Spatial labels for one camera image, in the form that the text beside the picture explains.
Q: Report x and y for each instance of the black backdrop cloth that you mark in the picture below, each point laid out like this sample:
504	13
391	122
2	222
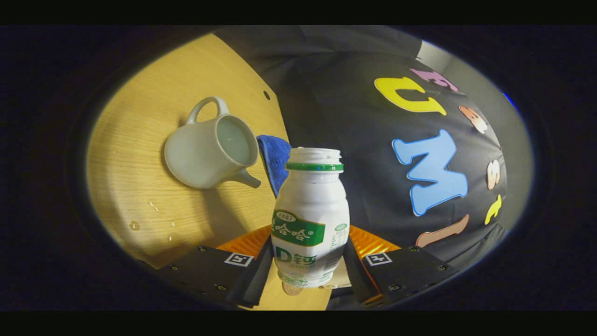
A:
364	140

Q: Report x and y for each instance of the round brown coaster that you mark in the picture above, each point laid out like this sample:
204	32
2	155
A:
293	290

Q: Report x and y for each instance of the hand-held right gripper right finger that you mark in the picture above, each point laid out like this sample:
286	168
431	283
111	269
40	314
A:
357	275

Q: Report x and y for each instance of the white water bottle green label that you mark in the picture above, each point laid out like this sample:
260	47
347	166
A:
310	200

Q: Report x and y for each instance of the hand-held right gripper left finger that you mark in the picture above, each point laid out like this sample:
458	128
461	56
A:
255	280

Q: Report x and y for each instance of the blue towel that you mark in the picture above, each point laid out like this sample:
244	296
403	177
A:
276	158

